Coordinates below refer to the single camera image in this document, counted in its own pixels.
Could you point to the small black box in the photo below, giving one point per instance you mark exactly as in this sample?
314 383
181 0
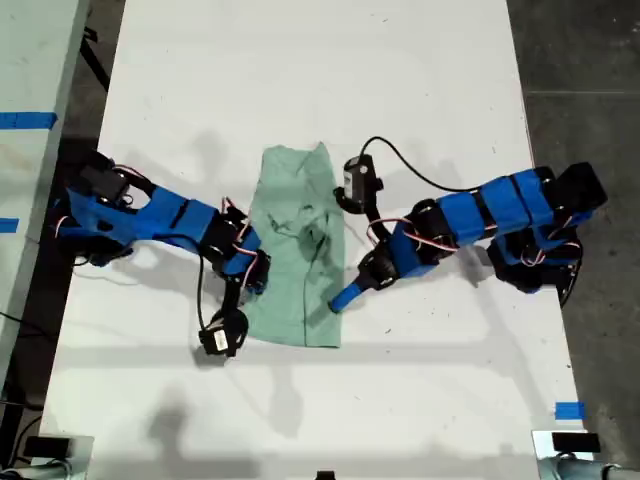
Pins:
47 446
575 442

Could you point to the short blue tape strip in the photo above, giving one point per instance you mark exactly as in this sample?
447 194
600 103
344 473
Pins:
9 225

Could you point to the grey metal tube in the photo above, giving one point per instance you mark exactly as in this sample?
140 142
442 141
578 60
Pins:
40 472
575 472

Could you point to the square blue tape piece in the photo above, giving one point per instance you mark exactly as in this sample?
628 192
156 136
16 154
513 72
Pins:
570 411

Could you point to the pale green T-shirt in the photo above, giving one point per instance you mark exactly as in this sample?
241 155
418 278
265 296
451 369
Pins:
295 280

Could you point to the black camera box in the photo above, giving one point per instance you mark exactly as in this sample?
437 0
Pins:
357 182
222 337

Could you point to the pale side table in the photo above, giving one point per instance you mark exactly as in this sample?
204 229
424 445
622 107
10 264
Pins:
35 50

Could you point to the small black block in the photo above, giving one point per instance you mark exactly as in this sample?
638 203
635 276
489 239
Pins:
325 475

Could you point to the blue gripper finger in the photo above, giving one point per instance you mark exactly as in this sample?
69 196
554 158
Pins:
350 296

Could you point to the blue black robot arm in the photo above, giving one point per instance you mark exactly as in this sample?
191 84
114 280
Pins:
170 215
505 200

